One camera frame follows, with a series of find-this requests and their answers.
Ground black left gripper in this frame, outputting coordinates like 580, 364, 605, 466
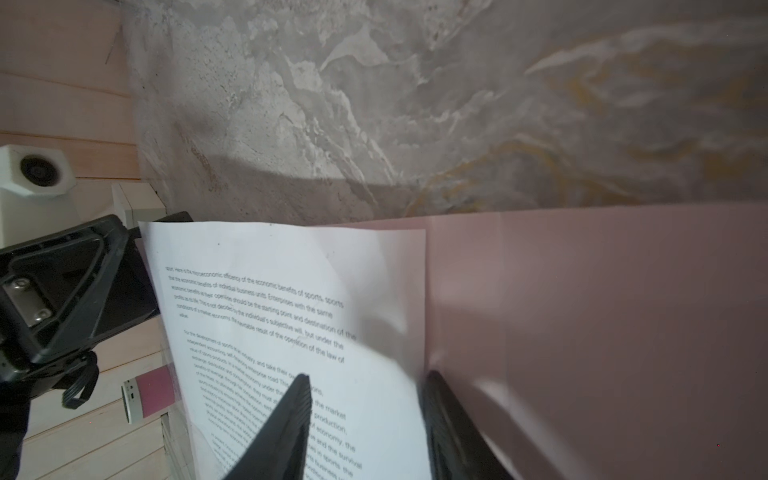
1, 211, 193, 408

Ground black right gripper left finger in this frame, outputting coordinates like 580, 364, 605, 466
225, 374, 313, 480

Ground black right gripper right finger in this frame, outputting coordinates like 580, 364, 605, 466
419, 370, 513, 480

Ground printed white paper sheet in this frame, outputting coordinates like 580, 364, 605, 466
140, 222, 431, 479

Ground pink file folder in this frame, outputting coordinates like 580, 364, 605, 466
367, 202, 767, 479

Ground white power socket box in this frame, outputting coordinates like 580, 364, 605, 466
111, 182, 167, 229

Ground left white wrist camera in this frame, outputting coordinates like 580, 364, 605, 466
1, 144, 81, 248

